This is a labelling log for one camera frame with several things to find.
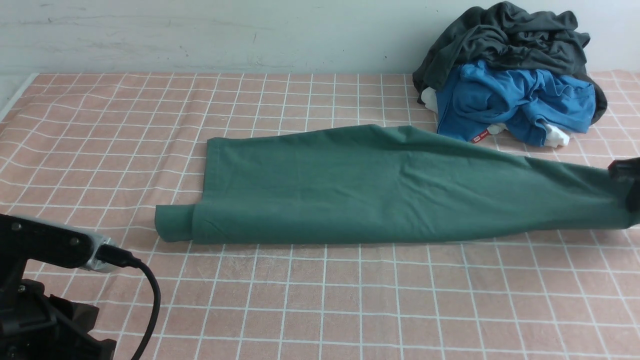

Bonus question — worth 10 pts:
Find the blue crumpled garment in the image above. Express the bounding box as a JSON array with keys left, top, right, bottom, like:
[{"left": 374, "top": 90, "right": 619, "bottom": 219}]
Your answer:
[{"left": 436, "top": 60, "right": 596, "bottom": 147}]

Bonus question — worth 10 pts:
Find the dark grey crumpled garment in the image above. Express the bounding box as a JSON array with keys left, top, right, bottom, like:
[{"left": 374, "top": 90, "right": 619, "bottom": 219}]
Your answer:
[{"left": 412, "top": 1, "right": 594, "bottom": 94}]

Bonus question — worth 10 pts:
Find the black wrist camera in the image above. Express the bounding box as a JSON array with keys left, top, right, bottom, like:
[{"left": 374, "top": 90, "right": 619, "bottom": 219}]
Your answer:
[{"left": 0, "top": 214, "right": 115, "bottom": 274}]

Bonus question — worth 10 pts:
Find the green long-sleeve top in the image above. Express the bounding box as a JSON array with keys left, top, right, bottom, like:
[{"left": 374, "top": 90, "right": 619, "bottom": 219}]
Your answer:
[{"left": 154, "top": 125, "right": 639, "bottom": 245}]

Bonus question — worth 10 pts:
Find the black camera cable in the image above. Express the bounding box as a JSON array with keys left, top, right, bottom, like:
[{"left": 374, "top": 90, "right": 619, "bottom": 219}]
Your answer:
[{"left": 95, "top": 244, "right": 162, "bottom": 360}]

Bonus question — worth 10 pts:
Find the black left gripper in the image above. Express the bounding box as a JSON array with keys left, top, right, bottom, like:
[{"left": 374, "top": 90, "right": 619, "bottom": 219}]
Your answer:
[{"left": 0, "top": 257, "right": 117, "bottom": 360}]

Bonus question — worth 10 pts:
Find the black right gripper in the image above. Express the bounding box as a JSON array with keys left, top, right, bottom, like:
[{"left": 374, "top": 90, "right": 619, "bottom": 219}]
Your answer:
[{"left": 607, "top": 157, "right": 640, "bottom": 213}]

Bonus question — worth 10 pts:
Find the pink checked tablecloth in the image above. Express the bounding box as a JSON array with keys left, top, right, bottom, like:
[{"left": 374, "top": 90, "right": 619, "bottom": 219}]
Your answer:
[{"left": 0, "top": 73, "right": 640, "bottom": 360}]

